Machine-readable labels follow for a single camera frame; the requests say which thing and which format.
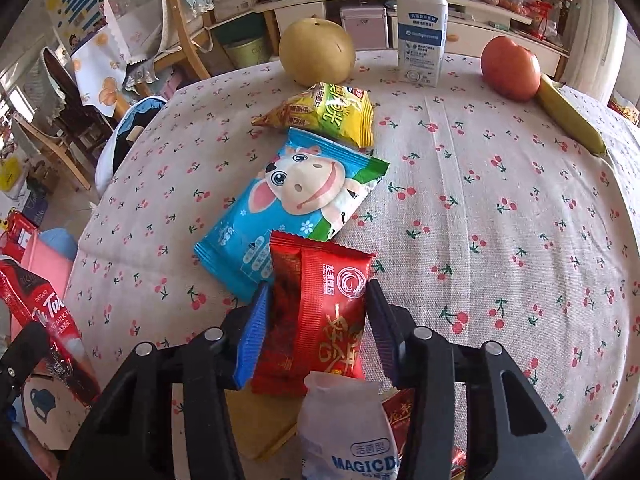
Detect red festive snack packet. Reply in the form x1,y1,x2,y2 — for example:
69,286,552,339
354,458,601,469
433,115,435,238
250,231,374,396

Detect tan square packet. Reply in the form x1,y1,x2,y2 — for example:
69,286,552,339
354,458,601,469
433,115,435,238
226,387,303,460

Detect white magicday yogurt pouch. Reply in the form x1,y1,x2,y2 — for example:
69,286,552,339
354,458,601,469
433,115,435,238
297,372,399,479

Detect blue cow snack packet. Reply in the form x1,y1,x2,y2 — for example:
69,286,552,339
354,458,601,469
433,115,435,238
194,127,388,302

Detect yellow snack packet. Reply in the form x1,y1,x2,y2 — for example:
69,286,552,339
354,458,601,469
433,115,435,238
252,82,374,148

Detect red instant tea sachet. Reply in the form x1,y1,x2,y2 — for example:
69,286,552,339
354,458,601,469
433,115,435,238
1,256,101,408

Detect pink plastic basin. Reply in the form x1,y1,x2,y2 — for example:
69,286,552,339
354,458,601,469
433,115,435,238
18,234,73,318

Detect red gift bags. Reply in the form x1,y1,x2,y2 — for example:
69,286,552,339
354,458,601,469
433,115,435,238
0,208,38,262

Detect blue round stool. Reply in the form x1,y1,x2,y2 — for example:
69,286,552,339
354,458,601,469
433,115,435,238
39,228,78,261

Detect cherry print tablecloth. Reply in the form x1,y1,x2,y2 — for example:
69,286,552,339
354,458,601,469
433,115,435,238
65,51,639,477

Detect light wooden chair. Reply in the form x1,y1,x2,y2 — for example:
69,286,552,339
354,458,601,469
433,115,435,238
13,112,92,191

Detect dark wooden chair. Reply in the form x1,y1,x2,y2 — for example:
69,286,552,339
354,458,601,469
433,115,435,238
41,47,112,136

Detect yellow banana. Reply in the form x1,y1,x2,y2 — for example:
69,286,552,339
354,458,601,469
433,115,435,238
536,74,606,157

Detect red apple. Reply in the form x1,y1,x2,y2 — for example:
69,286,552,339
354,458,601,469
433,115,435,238
480,36,541,102

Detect orange print dining tablecloth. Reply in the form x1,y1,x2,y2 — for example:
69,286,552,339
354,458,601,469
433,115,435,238
72,25,127,118

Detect yellow pear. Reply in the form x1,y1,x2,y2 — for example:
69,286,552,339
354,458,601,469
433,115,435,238
279,18,356,88

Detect green waste bin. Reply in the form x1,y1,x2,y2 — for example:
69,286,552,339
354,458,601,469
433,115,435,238
224,36,271,68

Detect pink storage box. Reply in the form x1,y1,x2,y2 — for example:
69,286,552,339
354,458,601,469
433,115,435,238
340,6,390,51

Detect wooden dining chair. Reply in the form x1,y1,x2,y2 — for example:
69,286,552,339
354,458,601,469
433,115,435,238
104,0,215,96

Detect cream tv cabinet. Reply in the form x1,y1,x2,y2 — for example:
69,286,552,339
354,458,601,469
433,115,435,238
254,0,568,77

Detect white milk bottle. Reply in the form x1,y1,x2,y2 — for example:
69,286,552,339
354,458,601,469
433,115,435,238
397,0,448,87

